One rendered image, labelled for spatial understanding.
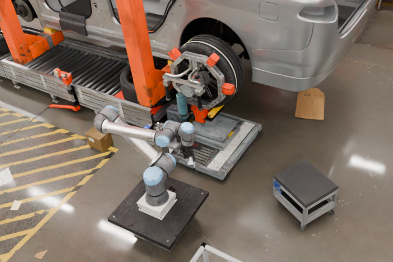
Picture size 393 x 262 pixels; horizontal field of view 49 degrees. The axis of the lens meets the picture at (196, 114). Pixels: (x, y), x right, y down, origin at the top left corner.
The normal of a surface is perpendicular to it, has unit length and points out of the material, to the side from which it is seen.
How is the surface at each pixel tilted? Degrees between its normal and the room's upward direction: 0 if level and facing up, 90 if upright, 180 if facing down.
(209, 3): 90
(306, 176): 0
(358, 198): 0
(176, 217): 0
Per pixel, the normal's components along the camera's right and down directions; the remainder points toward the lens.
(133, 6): 0.84, 0.27
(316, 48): 0.07, 0.60
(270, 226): -0.10, -0.79
